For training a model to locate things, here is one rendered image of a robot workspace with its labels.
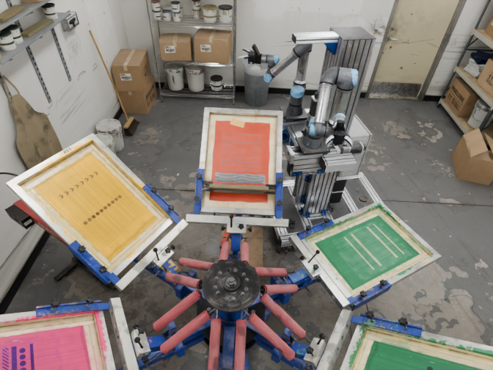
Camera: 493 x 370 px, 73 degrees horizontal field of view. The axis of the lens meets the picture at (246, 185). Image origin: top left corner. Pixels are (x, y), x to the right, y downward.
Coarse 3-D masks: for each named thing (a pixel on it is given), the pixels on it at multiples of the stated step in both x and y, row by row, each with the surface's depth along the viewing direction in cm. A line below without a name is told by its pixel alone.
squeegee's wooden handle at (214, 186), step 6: (210, 186) 224; (216, 186) 224; (222, 186) 224; (228, 186) 224; (234, 186) 224; (240, 186) 224; (246, 186) 224; (252, 186) 224; (258, 186) 224; (264, 186) 224
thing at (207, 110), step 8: (208, 112) 245; (216, 112) 246; (224, 112) 245; (232, 112) 245; (240, 112) 245; (248, 112) 245; (256, 112) 245; (264, 112) 245; (272, 112) 245; (280, 112) 246; (208, 120) 244; (280, 120) 244; (280, 128) 242; (280, 136) 241; (280, 144) 239; (200, 152) 237; (280, 152) 238; (200, 160) 236; (280, 160) 236; (200, 168) 234; (280, 168) 235; (208, 208) 227; (216, 208) 227; (224, 208) 227; (232, 208) 227; (240, 208) 227; (248, 208) 227
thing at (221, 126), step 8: (216, 120) 247; (224, 120) 247; (216, 128) 246; (224, 128) 246; (232, 128) 246; (240, 128) 246; (216, 136) 244; (216, 144) 243; (216, 152) 241; (216, 160) 239; (216, 168) 238; (232, 184) 235; (216, 192) 233; (224, 192) 233; (216, 200) 232; (224, 200) 232; (232, 200) 232
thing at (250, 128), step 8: (248, 128) 246; (256, 128) 246; (264, 128) 246; (264, 136) 244; (264, 144) 243; (264, 152) 241; (264, 160) 240; (264, 168) 238; (240, 184) 235; (248, 184) 235; (256, 184) 235; (264, 192) 234; (240, 200) 232; (248, 200) 232; (256, 200) 232; (264, 200) 232
